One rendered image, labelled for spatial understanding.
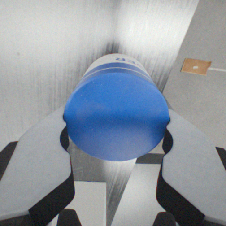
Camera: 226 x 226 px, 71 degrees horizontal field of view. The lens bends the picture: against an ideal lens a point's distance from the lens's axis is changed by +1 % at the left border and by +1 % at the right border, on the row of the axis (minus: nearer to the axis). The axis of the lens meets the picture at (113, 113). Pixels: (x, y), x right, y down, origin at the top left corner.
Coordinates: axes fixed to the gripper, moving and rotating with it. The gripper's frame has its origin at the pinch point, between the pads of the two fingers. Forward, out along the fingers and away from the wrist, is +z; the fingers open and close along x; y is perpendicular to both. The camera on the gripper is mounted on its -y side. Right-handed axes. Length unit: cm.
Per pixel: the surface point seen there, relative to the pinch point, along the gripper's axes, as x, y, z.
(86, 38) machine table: -5.0, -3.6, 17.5
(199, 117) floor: 70, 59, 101
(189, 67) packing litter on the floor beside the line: 51, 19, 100
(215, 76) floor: 71, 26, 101
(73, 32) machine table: -7.0, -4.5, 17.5
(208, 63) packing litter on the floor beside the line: 62, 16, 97
